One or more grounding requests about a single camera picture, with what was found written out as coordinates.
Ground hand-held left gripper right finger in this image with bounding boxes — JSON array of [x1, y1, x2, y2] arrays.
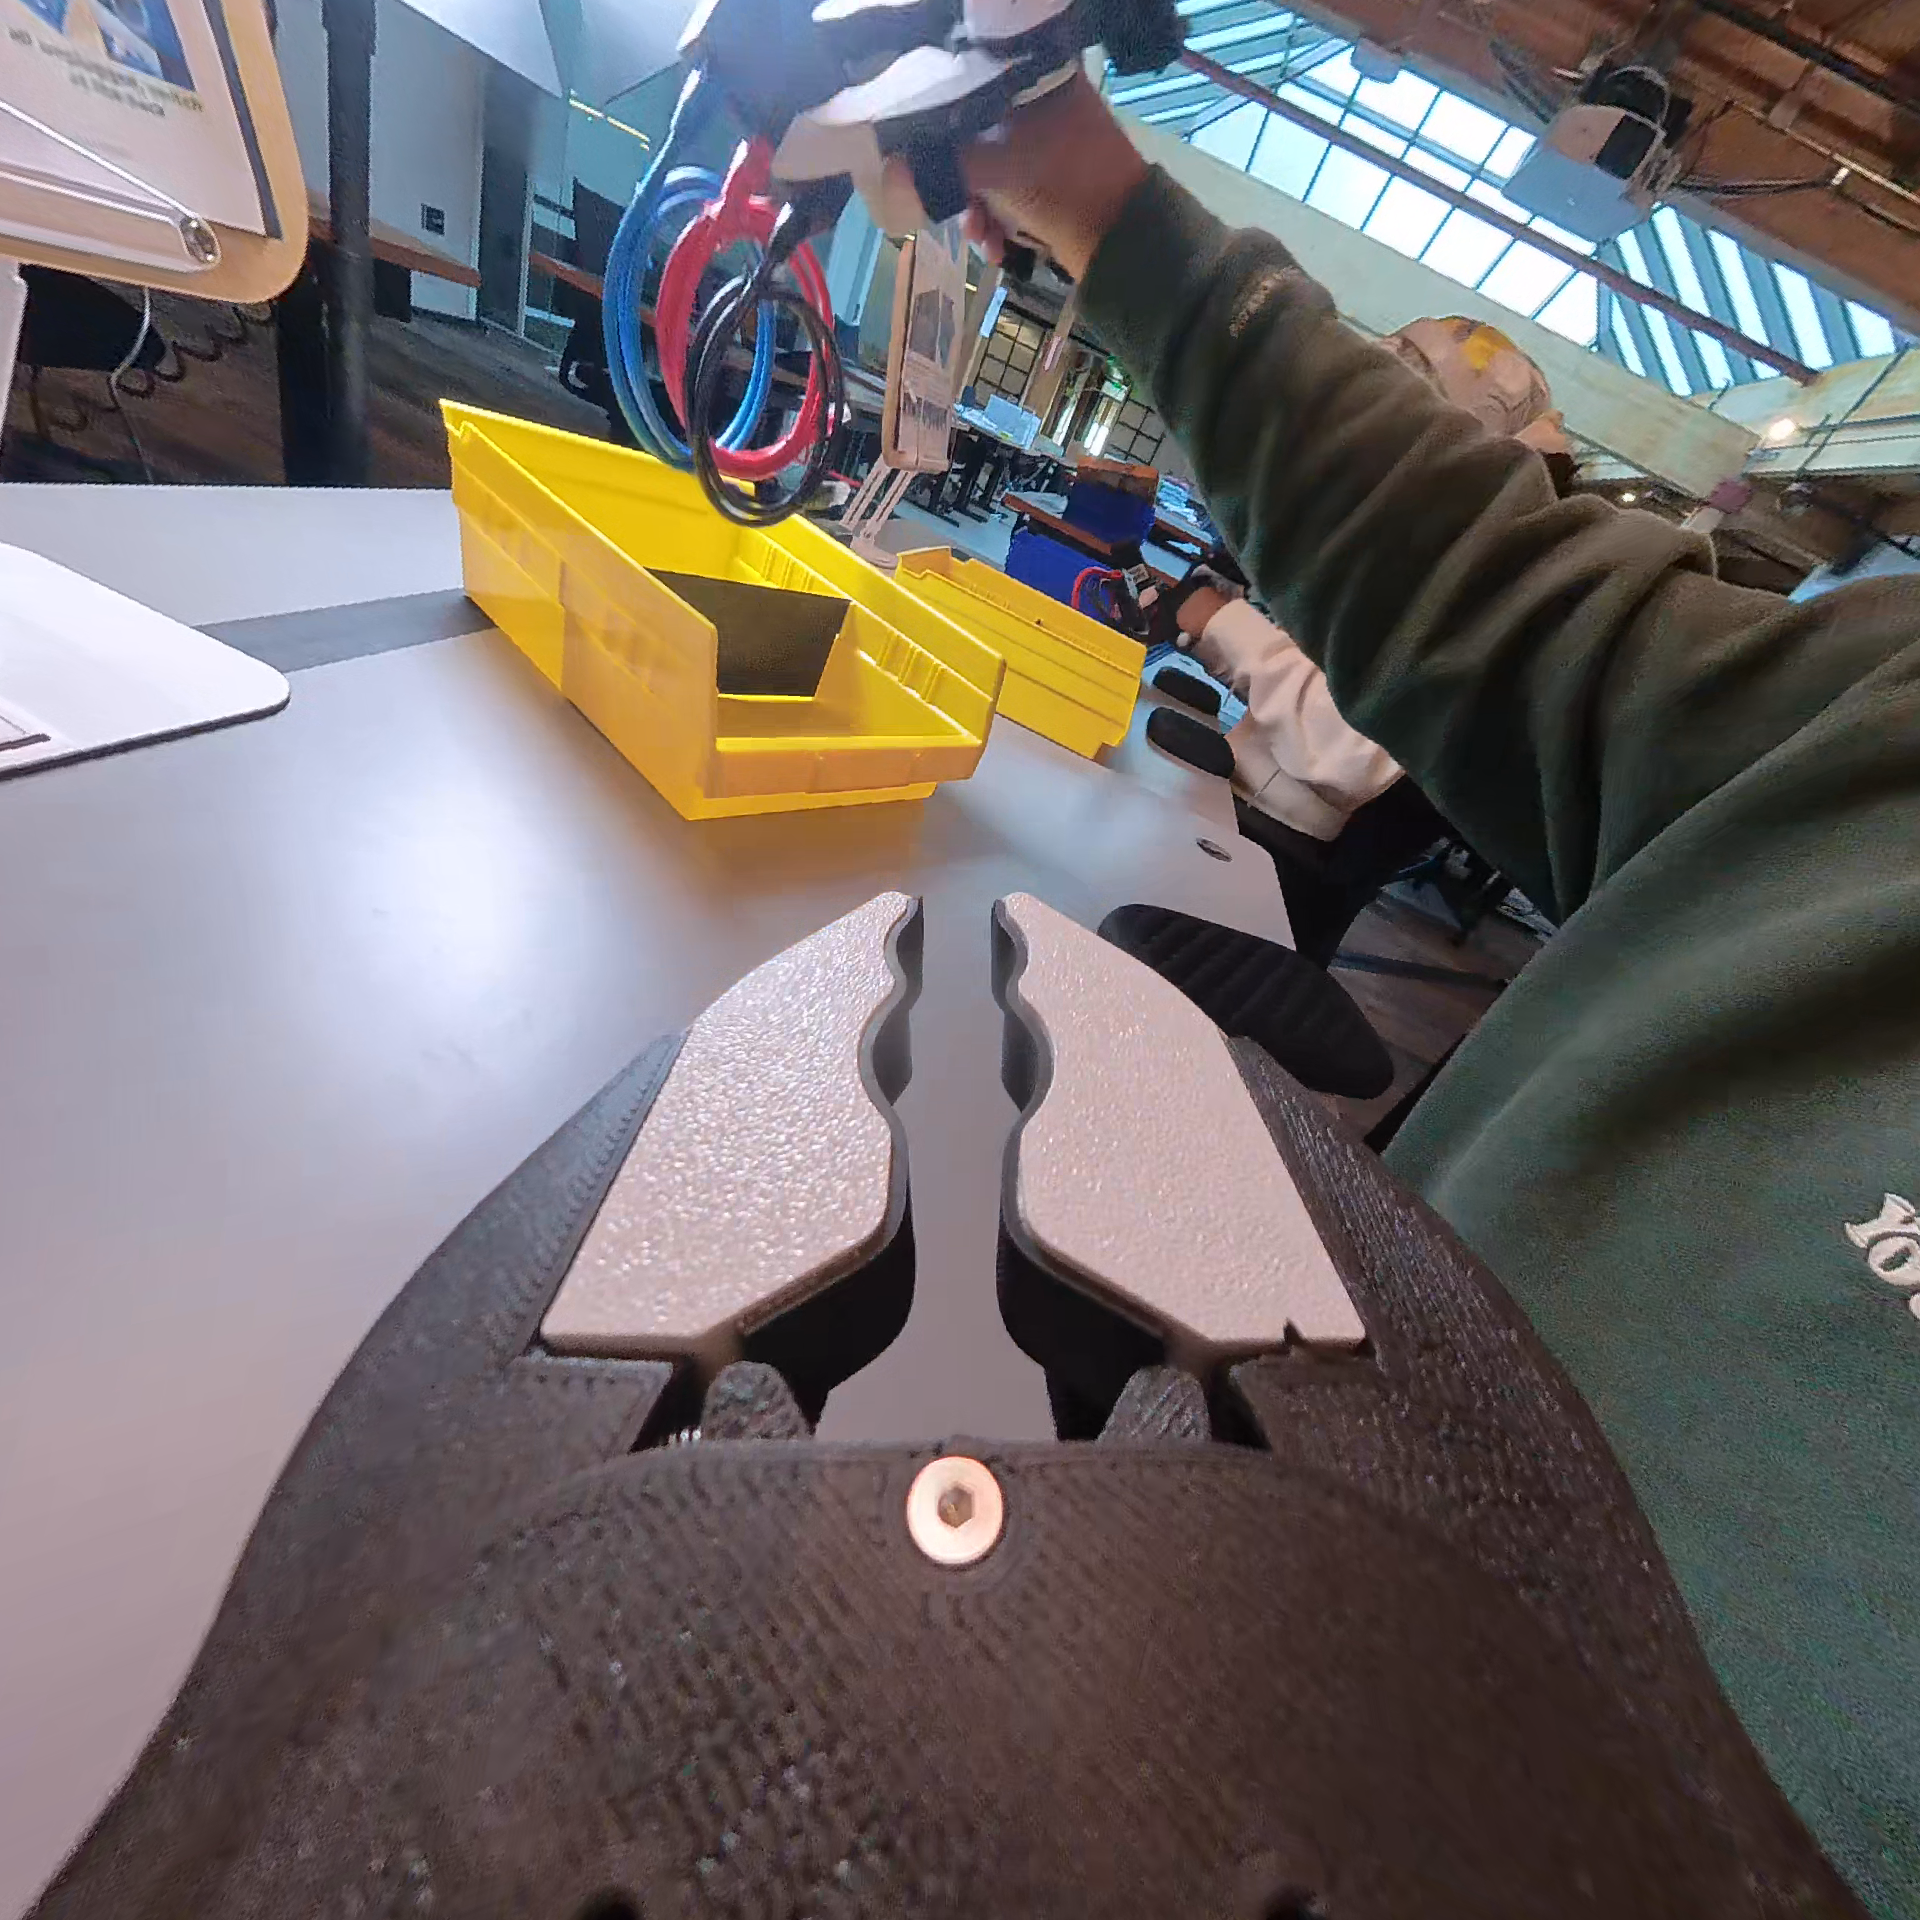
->
[[989, 891, 1368, 1367]]

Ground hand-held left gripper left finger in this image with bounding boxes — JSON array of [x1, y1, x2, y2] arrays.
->
[[539, 891, 923, 1352]]

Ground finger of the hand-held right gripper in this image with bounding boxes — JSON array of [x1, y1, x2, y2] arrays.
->
[[679, 0, 963, 61], [768, 53, 975, 190]]

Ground red ethernet cable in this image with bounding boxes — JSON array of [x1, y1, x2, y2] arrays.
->
[[656, 141, 848, 472]]

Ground blue ethernet cable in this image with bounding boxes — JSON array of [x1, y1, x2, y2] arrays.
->
[[599, 60, 782, 467]]

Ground black ethernet cable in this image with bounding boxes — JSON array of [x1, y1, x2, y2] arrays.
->
[[687, 180, 848, 528]]

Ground large yellow plastic bin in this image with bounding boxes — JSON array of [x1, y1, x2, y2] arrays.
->
[[439, 398, 1011, 824]]

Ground person's right forearm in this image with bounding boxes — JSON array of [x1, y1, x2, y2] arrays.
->
[[1067, 162, 1728, 902]]

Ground person's right hand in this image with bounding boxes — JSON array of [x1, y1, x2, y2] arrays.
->
[[960, 66, 1150, 288]]

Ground paper sign on stand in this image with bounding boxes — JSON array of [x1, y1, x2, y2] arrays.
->
[[838, 216, 1008, 549]]

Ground blue box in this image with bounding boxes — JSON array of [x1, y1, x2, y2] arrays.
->
[[1001, 463, 1163, 607]]

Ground black pillar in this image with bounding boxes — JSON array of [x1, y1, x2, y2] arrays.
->
[[323, 0, 376, 484]]

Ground small yellow plastic bin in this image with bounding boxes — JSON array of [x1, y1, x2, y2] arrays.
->
[[895, 547, 1150, 758]]

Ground person's green sweatshirt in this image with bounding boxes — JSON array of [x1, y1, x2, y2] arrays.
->
[[1380, 568, 1920, 1920]]

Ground wooden sign board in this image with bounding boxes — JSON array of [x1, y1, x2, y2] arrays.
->
[[0, 0, 313, 302]]

